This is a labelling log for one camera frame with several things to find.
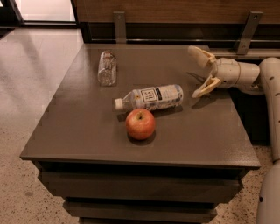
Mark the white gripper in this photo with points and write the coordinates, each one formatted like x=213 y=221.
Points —
x=227 y=72

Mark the blue label plastic bottle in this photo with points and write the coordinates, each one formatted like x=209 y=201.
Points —
x=151 y=98

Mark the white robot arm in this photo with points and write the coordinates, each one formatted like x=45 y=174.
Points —
x=262 y=79

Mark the clear plastic bottle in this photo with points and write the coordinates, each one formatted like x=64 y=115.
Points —
x=107 y=69

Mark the red apple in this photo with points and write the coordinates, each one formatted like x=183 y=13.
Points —
x=140 y=124

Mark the grey drawer cabinet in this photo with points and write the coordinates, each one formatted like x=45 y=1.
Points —
x=143 y=151

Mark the wooden wall counter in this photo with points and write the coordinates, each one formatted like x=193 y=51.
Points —
x=217 y=24

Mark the right metal bracket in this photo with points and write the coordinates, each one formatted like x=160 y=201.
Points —
x=242 y=45

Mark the metal bracket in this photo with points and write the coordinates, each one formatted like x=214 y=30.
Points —
x=120 y=27
x=242 y=45

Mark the left metal bracket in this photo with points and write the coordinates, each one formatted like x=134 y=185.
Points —
x=120 y=27

